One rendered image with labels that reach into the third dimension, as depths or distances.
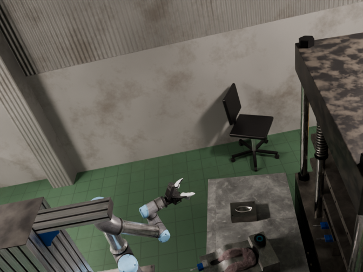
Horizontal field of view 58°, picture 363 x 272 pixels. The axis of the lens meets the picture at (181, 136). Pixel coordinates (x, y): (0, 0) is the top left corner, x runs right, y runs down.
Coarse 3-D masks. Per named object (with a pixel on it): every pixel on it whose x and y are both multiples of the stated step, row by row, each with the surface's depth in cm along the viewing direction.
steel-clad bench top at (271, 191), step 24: (216, 192) 291; (240, 192) 285; (264, 192) 280; (288, 192) 275; (216, 216) 270; (264, 216) 260; (288, 216) 256; (216, 240) 252; (240, 240) 248; (288, 240) 239; (288, 264) 225
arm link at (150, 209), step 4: (148, 204) 204; (152, 204) 204; (156, 204) 204; (140, 208) 203; (144, 208) 202; (148, 208) 202; (152, 208) 203; (156, 208) 203; (140, 212) 203; (144, 212) 201; (148, 212) 202; (152, 212) 203; (156, 212) 207; (144, 216) 202; (148, 216) 204; (152, 216) 205
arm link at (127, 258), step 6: (120, 258) 201; (126, 258) 200; (132, 258) 200; (120, 264) 198; (126, 264) 197; (132, 264) 197; (138, 264) 202; (120, 270) 196; (126, 270) 195; (132, 270) 195; (138, 270) 200
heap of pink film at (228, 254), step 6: (228, 252) 229; (234, 252) 229; (240, 252) 228; (246, 252) 228; (252, 252) 227; (222, 258) 229; (228, 258) 227; (246, 258) 225; (252, 258) 224; (234, 264) 220; (240, 264) 219; (246, 264) 220; (252, 264) 221; (228, 270) 220; (234, 270) 218
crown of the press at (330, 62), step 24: (312, 48) 210; (336, 48) 203; (360, 48) 197; (312, 72) 186; (336, 72) 181; (360, 72) 176; (312, 96) 186; (336, 96) 163; (360, 96) 159; (336, 120) 148; (360, 120) 145; (336, 144) 149; (360, 144) 133; (360, 168) 123; (360, 192) 123
